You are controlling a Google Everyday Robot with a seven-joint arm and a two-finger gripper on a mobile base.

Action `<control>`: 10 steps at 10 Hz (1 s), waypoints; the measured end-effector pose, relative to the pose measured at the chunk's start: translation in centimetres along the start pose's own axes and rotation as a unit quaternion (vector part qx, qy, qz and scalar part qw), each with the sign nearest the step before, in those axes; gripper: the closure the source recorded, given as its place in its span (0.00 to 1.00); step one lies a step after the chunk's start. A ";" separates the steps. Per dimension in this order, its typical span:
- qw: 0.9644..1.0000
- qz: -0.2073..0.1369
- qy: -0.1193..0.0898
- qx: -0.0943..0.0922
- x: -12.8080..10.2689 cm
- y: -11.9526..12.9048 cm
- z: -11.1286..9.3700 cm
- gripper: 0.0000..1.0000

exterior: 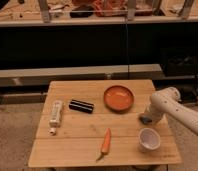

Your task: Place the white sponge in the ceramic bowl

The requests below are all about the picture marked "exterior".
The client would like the metal shelf rack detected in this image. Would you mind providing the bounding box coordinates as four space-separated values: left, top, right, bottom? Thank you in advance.
0 0 198 27

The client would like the black rectangular case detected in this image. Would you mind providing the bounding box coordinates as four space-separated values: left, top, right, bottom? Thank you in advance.
69 99 94 114

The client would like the orange ceramic bowl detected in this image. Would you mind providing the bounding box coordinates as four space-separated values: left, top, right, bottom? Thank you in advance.
103 85 134 112

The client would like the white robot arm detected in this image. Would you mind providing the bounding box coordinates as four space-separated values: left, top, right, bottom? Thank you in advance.
143 87 198 136

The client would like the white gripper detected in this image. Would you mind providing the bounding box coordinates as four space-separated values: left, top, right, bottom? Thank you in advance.
144 105 164 124

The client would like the white cup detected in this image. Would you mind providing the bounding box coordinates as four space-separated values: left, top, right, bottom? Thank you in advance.
138 128 161 153

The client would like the orange carrot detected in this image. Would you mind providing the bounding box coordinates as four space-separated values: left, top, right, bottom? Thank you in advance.
97 129 111 161

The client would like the white tube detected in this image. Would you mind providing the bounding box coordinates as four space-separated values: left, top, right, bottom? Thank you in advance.
49 100 63 135

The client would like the long wooden bench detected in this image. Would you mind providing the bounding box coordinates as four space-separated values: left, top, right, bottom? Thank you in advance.
0 64 164 87

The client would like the wooden table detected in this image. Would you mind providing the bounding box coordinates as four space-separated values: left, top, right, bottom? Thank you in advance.
28 80 181 168

